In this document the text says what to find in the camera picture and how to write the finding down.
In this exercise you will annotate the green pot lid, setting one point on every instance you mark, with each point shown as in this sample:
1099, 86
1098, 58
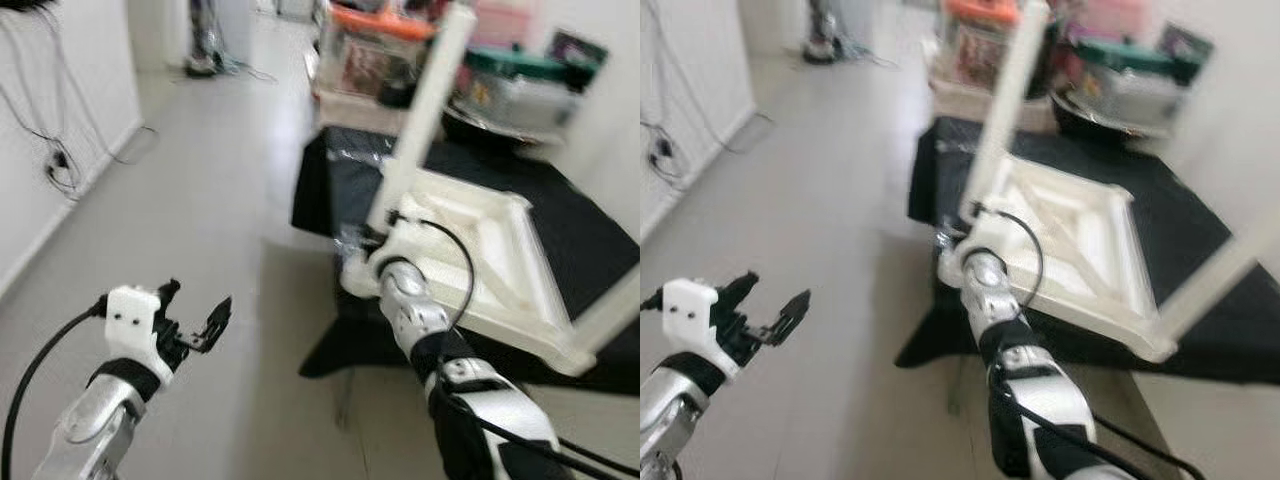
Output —
515, 65
1125, 55

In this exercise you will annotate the pink plastic bag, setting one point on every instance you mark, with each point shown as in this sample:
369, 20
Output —
505, 22
1115, 18

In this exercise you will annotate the grey folding table frame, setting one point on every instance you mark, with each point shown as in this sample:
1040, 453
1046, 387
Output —
952, 390
342, 400

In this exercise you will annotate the purple and black box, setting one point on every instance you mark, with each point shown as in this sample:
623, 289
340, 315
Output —
578, 55
1188, 48

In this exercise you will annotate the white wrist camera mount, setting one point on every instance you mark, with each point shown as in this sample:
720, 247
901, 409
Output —
135, 325
690, 318
400, 250
970, 250

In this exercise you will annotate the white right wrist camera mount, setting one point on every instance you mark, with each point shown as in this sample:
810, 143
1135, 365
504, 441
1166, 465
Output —
970, 250
400, 250

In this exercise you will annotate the white appliance cabinet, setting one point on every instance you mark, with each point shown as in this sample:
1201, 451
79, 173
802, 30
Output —
238, 25

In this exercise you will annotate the white plastic children table top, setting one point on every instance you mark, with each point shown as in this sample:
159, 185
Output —
1080, 260
490, 270

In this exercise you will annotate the upright vacuum cleaner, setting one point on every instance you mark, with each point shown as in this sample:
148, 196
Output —
825, 45
205, 55

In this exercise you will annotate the black tablecloth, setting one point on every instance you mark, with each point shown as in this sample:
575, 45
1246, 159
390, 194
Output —
1170, 200
590, 225

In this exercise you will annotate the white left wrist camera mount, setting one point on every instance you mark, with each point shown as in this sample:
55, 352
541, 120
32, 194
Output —
135, 325
690, 318

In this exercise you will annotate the beige ribbed box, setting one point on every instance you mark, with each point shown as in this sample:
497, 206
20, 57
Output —
980, 105
360, 112

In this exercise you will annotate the storage box with red poster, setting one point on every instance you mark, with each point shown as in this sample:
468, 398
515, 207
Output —
980, 45
370, 55

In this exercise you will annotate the clear plastic container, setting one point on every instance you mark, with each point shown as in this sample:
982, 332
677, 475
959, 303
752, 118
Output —
520, 100
1130, 92

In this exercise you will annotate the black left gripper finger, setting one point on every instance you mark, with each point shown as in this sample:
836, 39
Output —
170, 293
218, 322
740, 287
796, 316

